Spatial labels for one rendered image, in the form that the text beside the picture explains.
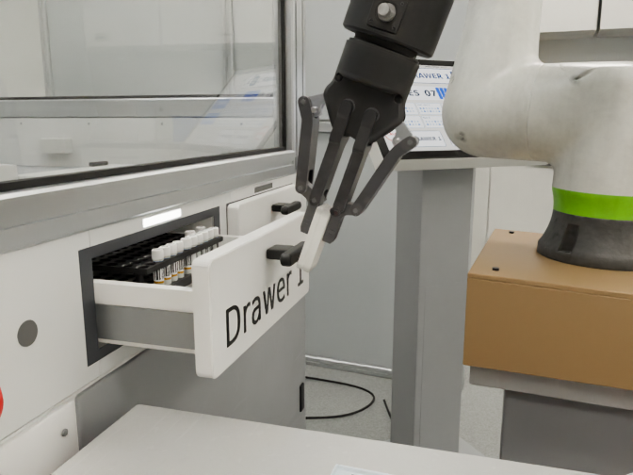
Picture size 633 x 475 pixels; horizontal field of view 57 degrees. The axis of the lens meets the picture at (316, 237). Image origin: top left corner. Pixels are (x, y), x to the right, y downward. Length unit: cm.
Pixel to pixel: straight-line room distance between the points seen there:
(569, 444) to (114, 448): 55
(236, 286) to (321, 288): 192
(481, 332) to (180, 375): 37
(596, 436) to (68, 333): 63
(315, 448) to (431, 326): 108
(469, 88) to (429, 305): 84
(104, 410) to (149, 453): 10
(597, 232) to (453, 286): 85
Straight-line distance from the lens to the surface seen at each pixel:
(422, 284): 154
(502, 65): 84
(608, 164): 78
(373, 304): 242
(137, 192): 65
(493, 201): 353
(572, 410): 83
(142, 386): 69
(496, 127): 82
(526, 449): 85
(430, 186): 150
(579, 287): 69
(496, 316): 71
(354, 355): 252
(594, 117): 79
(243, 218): 85
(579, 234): 80
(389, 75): 56
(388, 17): 55
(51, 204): 54
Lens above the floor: 105
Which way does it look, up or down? 11 degrees down
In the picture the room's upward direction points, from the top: straight up
